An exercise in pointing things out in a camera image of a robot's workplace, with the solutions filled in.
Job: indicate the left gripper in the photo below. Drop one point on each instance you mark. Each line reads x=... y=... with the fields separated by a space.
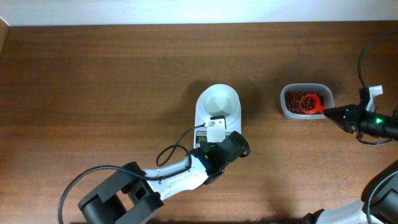
x=201 y=145

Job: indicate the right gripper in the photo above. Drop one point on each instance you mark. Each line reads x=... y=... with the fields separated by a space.
x=352 y=117

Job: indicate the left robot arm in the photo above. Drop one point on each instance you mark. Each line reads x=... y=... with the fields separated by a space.
x=135 y=195

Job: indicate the orange measuring scoop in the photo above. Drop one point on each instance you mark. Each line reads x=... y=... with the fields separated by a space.
x=311 y=104

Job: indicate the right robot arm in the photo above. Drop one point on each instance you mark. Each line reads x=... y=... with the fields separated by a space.
x=378 y=202

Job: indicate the red adzuki beans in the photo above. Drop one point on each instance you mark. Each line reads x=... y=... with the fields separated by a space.
x=292 y=99

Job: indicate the white round bowl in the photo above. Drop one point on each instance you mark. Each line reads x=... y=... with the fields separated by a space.
x=219 y=90

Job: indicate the clear plastic bean container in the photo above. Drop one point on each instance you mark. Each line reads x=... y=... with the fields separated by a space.
x=328 y=101

